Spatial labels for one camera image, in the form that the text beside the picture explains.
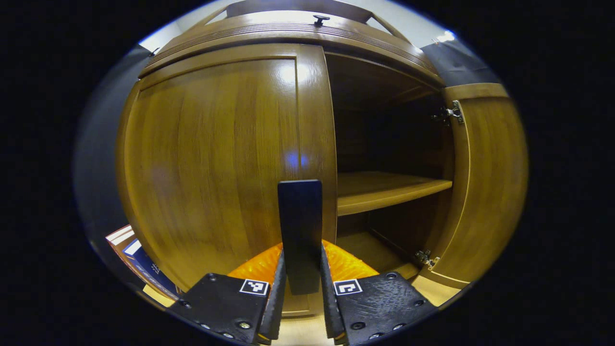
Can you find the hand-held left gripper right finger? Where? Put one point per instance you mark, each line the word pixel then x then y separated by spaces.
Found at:
pixel 329 307

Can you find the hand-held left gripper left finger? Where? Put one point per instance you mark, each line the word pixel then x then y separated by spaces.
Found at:
pixel 278 307

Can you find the orange-brown book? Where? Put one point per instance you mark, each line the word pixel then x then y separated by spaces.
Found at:
pixel 120 244

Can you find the wooden double-door shoe cabinet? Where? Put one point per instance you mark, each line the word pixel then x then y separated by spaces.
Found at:
pixel 384 190

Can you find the wooden drawer with black knob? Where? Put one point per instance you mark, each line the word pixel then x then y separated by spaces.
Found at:
pixel 269 33

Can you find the wooden shoe cabinet door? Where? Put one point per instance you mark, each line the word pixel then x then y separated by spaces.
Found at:
pixel 206 168
pixel 490 182

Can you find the blue book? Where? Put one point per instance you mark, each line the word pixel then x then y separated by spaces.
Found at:
pixel 149 269

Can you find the ceiling light panel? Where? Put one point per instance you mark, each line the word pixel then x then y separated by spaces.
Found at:
pixel 445 36

